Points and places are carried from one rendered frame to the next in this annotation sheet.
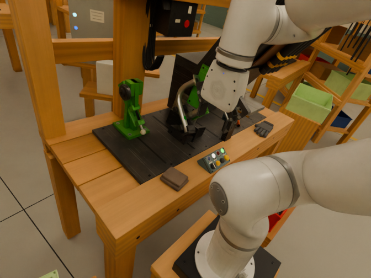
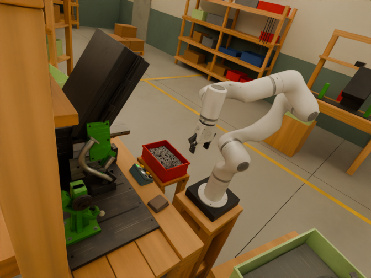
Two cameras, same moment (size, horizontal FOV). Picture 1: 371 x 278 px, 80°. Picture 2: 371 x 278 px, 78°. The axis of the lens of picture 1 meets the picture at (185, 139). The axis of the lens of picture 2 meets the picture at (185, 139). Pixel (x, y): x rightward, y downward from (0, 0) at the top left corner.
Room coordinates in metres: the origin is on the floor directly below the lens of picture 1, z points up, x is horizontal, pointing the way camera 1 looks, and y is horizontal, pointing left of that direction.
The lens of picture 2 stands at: (0.48, 0.87, 1.90)
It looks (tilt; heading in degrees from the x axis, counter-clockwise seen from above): 31 degrees down; 277
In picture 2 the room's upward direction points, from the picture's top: 15 degrees clockwise
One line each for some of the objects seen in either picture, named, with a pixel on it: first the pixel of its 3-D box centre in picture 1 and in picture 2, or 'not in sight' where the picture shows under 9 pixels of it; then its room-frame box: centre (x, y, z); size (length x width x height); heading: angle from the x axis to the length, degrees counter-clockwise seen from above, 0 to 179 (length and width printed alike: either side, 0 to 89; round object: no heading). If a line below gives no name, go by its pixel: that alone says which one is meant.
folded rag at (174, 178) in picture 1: (174, 178); (158, 203); (0.64, 0.00, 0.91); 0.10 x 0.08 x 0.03; 64
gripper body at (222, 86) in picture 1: (226, 83); (205, 129); (0.52, -0.06, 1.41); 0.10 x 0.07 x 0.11; 53
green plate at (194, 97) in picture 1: (207, 87); (97, 137); (1.06, -0.04, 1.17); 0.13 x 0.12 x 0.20; 143
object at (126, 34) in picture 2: not in sight; (122, 39); (4.04, -5.96, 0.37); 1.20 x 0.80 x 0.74; 68
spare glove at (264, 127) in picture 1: (263, 128); not in sight; (1.27, -0.47, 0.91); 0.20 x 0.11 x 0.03; 153
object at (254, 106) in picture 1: (227, 95); (94, 131); (1.16, -0.16, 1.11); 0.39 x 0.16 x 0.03; 53
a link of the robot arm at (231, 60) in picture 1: (233, 57); (208, 118); (0.52, -0.06, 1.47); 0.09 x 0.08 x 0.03; 53
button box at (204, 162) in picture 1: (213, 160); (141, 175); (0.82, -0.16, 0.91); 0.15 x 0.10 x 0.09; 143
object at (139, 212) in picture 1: (228, 157); (124, 167); (0.99, -0.26, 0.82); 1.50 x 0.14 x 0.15; 143
